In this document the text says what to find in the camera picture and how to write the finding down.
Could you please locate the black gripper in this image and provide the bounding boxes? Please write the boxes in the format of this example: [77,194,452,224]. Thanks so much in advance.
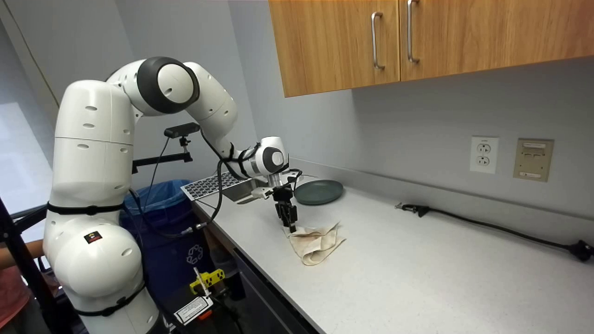
[270,183,300,233]

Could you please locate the stained beige towel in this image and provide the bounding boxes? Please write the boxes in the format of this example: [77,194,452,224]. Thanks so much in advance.
[285,220,348,268]

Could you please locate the dark green plate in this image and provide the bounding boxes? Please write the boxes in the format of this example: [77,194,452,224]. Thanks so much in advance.
[293,177,345,207]

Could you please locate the dark base cabinet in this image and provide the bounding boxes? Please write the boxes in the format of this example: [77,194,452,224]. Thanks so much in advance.
[196,209,321,334]

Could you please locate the yellow tool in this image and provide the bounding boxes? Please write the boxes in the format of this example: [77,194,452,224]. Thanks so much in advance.
[187,266,228,294]

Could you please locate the blue recycling bin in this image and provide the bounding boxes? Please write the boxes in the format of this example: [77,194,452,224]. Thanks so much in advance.
[118,177,215,303]

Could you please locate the small white device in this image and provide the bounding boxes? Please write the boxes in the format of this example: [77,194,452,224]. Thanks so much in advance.
[174,294,215,322]

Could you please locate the white power outlet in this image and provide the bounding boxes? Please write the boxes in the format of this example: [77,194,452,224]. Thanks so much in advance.
[467,135,501,175]

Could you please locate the black metal stand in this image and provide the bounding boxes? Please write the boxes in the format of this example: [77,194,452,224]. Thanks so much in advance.
[0,196,63,334]

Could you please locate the person in red shirt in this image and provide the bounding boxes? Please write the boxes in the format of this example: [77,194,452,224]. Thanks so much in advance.
[0,238,48,329]

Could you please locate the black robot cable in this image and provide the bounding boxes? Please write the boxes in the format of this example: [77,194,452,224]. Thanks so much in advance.
[126,131,304,238]

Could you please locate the black stereo camera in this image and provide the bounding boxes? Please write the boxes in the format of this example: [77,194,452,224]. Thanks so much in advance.
[163,120,202,140]

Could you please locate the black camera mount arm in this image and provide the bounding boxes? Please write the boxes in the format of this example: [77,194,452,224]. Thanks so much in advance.
[129,135,194,175]

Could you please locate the metal cabinet handle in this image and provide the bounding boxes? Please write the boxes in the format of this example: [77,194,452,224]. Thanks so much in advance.
[404,0,421,64]
[367,8,386,71]

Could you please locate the black cable with plug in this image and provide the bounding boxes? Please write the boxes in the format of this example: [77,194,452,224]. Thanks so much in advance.
[397,201,594,263]

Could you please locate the beige wall plate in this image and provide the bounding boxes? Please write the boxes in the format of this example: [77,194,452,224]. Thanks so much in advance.
[512,135,554,183]

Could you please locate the wooden wall cabinet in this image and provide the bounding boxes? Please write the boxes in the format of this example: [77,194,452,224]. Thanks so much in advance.
[267,0,594,97]

